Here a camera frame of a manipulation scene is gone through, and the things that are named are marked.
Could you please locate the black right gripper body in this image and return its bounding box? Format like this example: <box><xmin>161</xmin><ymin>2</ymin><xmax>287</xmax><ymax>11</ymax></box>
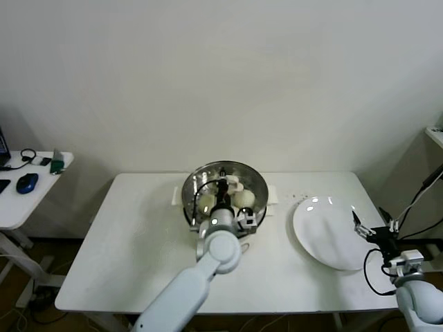
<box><xmin>367</xmin><ymin>226</ymin><xmax>402</xmax><ymax>259</ymax></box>

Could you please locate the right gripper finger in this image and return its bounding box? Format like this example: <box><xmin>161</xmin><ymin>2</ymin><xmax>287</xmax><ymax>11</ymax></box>
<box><xmin>379</xmin><ymin>207</ymin><xmax>399</xmax><ymax>233</ymax></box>
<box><xmin>351</xmin><ymin>210</ymin><xmax>375</xmax><ymax>241</ymax></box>

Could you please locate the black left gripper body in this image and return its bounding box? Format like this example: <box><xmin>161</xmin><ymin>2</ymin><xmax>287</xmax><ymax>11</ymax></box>
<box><xmin>216</xmin><ymin>179</ymin><xmax>232</xmax><ymax>208</ymax></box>

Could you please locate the white steamed baozi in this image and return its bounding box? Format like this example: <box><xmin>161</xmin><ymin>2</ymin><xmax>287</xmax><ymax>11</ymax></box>
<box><xmin>232</xmin><ymin>189</ymin><xmax>256</xmax><ymax>210</ymax></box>
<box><xmin>200</xmin><ymin>193</ymin><xmax>217</xmax><ymax>212</ymax></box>

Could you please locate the stainless steel steamer basket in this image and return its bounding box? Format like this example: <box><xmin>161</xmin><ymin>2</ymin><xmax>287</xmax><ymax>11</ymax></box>
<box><xmin>180</xmin><ymin>160</ymin><xmax>269</xmax><ymax>236</ymax></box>

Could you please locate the large white plate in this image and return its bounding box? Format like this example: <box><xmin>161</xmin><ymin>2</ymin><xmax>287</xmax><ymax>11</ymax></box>
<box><xmin>292</xmin><ymin>195</ymin><xmax>378</xmax><ymax>271</ymax></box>

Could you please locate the white electric cooker base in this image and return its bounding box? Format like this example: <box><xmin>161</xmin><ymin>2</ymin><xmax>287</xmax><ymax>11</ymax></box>
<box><xmin>171</xmin><ymin>185</ymin><xmax>280</xmax><ymax>257</ymax></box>

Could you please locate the white shelf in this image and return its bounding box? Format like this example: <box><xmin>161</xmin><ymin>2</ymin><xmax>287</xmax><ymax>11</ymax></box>
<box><xmin>424</xmin><ymin>127</ymin><xmax>443</xmax><ymax>150</ymax></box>

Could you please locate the green standing gadget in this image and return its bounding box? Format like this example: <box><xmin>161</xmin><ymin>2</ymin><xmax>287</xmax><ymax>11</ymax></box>
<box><xmin>49</xmin><ymin>149</ymin><xmax>66</xmax><ymax>175</ymax></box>

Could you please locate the blue black computer mouse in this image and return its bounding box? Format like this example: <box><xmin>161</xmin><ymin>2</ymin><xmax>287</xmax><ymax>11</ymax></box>
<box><xmin>15</xmin><ymin>173</ymin><xmax>39</xmax><ymax>194</ymax></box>

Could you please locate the white side table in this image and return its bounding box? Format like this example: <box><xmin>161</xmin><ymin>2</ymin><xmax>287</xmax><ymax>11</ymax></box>
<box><xmin>0</xmin><ymin>151</ymin><xmax>75</xmax><ymax>308</ymax></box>

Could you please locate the laptop with blue screen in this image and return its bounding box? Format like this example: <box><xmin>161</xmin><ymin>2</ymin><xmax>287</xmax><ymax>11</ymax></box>
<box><xmin>0</xmin><ymin>127</ymin><xmax>11</xmax><ymax>167</ymax></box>

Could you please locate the white cable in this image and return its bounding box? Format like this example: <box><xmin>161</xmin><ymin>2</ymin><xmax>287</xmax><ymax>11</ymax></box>
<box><xmin>396</xmin><ymin>185</ymin><xmax>432</xmax><ymax>222</ymax></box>

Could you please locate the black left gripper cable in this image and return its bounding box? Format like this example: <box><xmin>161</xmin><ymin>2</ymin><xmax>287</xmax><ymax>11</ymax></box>
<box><xmin>189</xmin><ymin>178</ymin><xmax>222</xmax><ymax>232</ymax></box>

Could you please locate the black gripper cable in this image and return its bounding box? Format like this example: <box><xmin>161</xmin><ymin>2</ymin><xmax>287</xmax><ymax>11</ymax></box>
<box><xmin>362</xmin><ymin>248</ymin><xmax>397</xmax><ymax>295</ymax></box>
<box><xmin>189</xmin><ymin>178</ymin><xmax>222</xmax><ymax>232</ymax></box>

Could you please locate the thin black cable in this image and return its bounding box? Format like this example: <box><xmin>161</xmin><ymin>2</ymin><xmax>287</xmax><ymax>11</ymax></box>
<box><xmin>397</xmin><ymin>217</ymin><xmax>443</xmax><ymax>241</ymax></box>

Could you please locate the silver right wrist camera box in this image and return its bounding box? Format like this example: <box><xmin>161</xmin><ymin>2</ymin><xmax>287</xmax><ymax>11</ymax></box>
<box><xmin>381</xmin><ymin>250</ymin><xmax>425</xmax><ymax>277</ymax></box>

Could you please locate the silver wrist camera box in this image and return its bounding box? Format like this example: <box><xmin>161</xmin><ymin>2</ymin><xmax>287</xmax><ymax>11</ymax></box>
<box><xmin>381</xmin><ymin>250</ymin><xmax>425</xmax><ymax>277</ymax></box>
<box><xmin>236</xmin><ymin>206</ymin><xmax>260</xmax><ymax>233</ymax></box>

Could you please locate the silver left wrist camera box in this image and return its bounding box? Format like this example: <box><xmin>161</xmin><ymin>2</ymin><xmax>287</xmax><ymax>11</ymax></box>
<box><xmin>236</xmin><ymin>206</ymin><xmax>260</xmax><ymax>233</ymax></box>

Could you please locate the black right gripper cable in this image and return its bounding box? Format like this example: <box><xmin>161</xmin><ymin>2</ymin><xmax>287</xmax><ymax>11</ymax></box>
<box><xmin>362</xmin><ymin>248</ymin><xmax>397</xmax><ymax>295</ymax></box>

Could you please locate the white table foot frame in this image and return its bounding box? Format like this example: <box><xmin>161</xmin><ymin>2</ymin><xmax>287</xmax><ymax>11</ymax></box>
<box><xmin>420</xmin><ymin>243</ymin><xmax>443</xmax><ymax>274</ymax></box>

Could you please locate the black cable with plug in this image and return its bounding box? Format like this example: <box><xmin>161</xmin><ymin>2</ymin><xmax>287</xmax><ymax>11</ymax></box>
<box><xmin>397</xmin><ymin>164</ymin><xmax>443</xmax><ymax>239</ymax></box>

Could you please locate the black looped cable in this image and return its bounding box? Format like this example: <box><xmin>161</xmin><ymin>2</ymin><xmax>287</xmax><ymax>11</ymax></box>
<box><xmin>0</xmin><ymin>149</ymin><xmax>37</xmax><ymax>171</ymax></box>

